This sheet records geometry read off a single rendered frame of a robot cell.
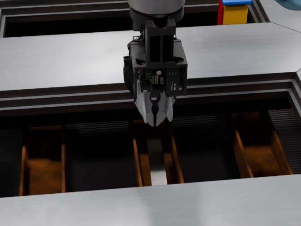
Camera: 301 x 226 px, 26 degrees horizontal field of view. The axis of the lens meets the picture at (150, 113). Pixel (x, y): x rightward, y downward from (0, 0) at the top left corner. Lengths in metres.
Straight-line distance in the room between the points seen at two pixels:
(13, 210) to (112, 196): 0.14
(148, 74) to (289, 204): 0.27
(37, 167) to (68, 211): 0.36
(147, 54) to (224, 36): 0.48
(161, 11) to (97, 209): 0.29
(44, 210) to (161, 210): 0.16
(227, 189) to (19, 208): 0.30
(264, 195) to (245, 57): 0.36
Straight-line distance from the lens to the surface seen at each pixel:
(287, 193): 0.97
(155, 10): 0.82
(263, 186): 0.97
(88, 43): 1.28
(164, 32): 0.83
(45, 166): 1.27
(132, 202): 0.93
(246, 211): 0.93
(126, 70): 0.92
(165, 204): 0.93
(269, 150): 1.31
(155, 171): 1.18
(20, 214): 0.94
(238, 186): 0.97
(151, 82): 0.88
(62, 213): 0.93
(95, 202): 0.94
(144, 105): 0.93
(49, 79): 1.18
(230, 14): 1.39
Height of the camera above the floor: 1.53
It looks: 38 degrees down
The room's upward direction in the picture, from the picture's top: straight up
